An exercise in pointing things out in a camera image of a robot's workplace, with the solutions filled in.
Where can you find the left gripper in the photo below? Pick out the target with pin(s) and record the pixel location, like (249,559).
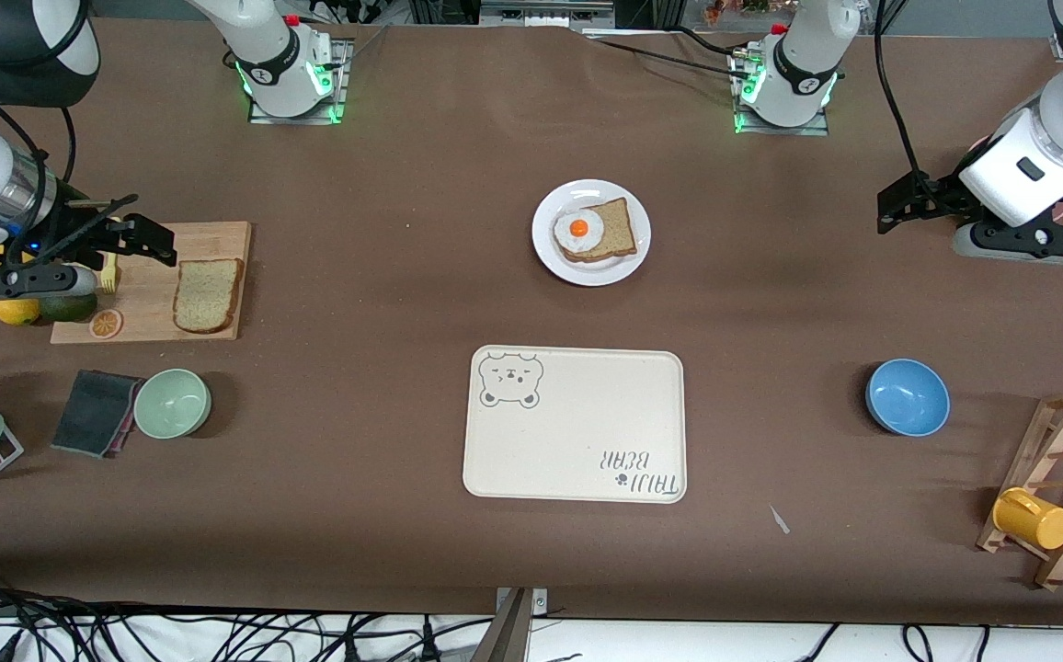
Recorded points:
(939,195)

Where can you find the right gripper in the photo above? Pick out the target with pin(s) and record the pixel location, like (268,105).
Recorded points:
(74,233)

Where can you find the brown bread slice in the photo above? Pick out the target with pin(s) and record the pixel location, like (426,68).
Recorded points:
(207,296)
(621,234)

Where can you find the white round plate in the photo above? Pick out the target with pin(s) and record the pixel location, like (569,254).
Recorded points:
(605,276)

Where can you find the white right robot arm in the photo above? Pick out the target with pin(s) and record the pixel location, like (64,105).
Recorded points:
(274,55)

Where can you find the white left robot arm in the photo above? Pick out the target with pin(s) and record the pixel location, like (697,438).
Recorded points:
(798,64)

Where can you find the yellow plastic fork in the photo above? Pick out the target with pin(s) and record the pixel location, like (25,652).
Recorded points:
(109,278)

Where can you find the wooden cutting board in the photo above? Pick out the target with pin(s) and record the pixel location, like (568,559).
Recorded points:
(150,299)

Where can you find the orange fruit slice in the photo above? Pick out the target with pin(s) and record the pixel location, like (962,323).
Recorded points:
(106,324)

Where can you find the dark green avocado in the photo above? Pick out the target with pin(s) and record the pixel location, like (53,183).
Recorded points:
(70,310)

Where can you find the pale green bowl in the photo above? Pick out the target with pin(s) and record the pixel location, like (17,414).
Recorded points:
(172,405)

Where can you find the dark grey sponge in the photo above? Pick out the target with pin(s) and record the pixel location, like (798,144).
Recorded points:
(90,414)

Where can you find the blue bowl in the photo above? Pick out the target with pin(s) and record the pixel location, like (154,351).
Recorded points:
(908,397)

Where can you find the wooden mug rack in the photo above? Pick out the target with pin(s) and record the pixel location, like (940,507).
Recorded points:
(1060,432)

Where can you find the yellow mug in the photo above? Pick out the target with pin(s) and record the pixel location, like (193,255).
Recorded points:
(1033,520)

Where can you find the toy fried egg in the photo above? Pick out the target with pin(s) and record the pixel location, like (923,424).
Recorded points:
(577,230)

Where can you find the small white paper scrap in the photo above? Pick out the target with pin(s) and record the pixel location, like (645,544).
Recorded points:
(779,520)

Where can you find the beige bear print tray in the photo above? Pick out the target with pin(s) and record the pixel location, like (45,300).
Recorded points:
(587,423)

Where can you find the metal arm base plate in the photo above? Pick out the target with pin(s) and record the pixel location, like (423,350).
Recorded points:
(817,128)
(329,113)

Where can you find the metal clamp bracket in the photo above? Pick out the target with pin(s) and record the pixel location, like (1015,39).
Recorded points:
(513,630)

